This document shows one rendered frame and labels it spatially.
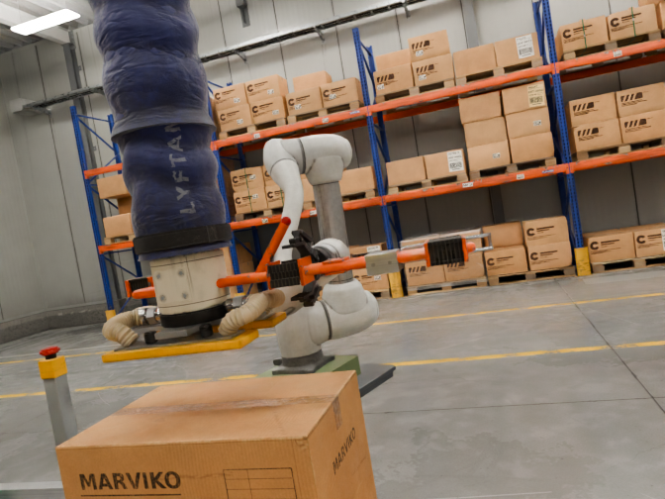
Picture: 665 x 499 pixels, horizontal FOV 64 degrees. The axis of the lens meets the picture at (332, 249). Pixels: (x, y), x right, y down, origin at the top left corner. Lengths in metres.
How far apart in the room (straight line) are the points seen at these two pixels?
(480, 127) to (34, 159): 9.62
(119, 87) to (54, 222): 12.01
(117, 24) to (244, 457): 0.93
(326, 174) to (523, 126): 6.55
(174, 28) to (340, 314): 1.14
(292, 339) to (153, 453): 0.84
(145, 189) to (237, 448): 0.58
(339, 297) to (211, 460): 0.95
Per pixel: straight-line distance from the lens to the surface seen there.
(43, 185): 13.41
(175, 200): 1.20
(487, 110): 8.32
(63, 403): 2.31
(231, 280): 1.23
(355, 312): 1.97
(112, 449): 1.29
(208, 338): 1.18
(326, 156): 1.91
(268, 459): 1.11
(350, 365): 2.00
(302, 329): 1.92
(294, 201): 1.70
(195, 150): 1.24
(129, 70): 1.26
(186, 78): 1.26
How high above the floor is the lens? 1.33
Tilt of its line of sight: 3 degrees down
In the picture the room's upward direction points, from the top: 9 degrees counter-clockwise
